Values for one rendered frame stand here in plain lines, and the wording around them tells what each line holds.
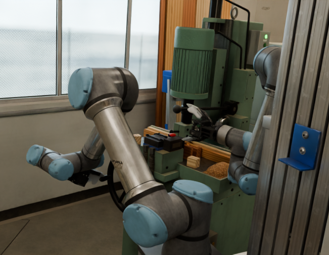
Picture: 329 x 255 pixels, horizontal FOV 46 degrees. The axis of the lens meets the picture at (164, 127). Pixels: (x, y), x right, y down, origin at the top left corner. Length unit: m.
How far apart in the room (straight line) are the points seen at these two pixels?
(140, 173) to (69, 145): 2.11
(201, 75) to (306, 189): 0.91
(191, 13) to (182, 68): 1.84
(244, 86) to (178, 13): 1.66
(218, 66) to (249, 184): 0.71
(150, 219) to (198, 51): 0.93
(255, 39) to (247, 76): 0.19
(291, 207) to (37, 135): 2.25
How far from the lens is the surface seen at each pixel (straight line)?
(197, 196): 1.06
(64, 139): 3.06
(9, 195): 3.03
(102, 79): 1.11
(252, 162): 1.30
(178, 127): 1.80
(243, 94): 1.83
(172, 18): 3.33
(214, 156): 1.75
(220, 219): 1.90
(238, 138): 1.41
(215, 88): 1.84
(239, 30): 1.86
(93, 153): 1.41
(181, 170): 1.68
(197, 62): 1.70
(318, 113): 0.91
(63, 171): 1.39
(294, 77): 0.96
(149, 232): 0.97
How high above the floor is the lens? 1.48
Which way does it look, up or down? 15 degrees down
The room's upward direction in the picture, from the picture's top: 5 degrees clockwise
